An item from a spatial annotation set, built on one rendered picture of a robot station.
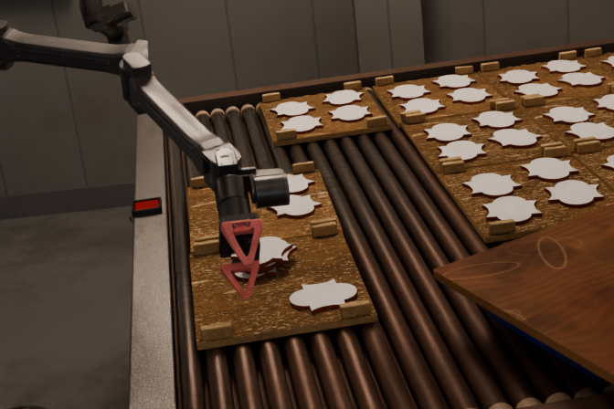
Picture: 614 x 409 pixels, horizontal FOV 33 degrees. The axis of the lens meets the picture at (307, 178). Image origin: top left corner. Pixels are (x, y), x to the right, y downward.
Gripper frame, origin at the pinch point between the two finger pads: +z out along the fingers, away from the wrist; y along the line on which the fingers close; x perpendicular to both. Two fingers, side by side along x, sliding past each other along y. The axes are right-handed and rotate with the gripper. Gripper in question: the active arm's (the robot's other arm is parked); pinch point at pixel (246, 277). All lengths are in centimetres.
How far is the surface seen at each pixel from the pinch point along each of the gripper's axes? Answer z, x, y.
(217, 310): -16.7, 2.1, 36.6
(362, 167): -76, -45, 70
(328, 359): 3.5, -15.4, 24.8
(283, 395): 11.3, -5.5, 21.1
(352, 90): -131, -57, 99
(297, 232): -44, -20, 51
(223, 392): 7.6, 4.5, 24.2
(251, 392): 8.9, -0.3, 22.9
